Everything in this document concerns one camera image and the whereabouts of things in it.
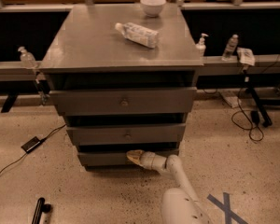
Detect white flat floor box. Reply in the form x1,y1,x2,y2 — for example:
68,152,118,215
220,91,241,108

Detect black table leg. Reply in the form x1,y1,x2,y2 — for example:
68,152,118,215
246,87,273,127

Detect small black power brick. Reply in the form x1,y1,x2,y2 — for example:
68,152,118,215
250,110,259,125

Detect upright clear water bottle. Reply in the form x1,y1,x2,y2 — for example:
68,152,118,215
222,35,238,61

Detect black adapter cable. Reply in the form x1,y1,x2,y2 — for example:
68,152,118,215
0,124,67,185

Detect grey top drawer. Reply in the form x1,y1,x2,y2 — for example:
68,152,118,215
49,87,196,116

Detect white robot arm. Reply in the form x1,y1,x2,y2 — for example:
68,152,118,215
126,149,213,224

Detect grey drawer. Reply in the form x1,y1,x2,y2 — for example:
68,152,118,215
49,87,196,116
67,124,186,146
77,151,133,167

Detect grey middle drawer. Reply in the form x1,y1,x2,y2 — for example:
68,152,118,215
67,124,186,146

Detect black tube object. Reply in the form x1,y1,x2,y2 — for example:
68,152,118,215
32,197,53,224

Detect right pump sanitizer bottle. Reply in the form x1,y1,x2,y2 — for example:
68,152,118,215
196,33,208,57

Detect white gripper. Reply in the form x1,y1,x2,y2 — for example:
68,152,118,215
127,149,166,172

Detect white ceramic bowl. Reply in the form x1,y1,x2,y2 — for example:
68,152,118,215
140,0,166,17

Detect blue tape cross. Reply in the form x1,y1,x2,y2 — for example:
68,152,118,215
207,192,248,224

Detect white wipes packet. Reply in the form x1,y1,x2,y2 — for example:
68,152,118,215
237,48,255,66

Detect lying clear plastic bottle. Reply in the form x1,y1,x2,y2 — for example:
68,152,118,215
115,22,159,49

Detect grey bottom drawer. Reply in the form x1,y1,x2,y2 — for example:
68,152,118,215
77,151,133,167

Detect grey wooden drawer cabinet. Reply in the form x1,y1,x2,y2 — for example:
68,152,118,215
40,4,202,156

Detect pump sanitizer bottle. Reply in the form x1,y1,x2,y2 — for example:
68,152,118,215
18,47,37,69
196,33,208,57

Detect left pump sanitizer bottle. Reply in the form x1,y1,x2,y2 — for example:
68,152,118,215
18,47,37,69

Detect black power adapter brick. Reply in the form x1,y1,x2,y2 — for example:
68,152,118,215
21,136,40,153

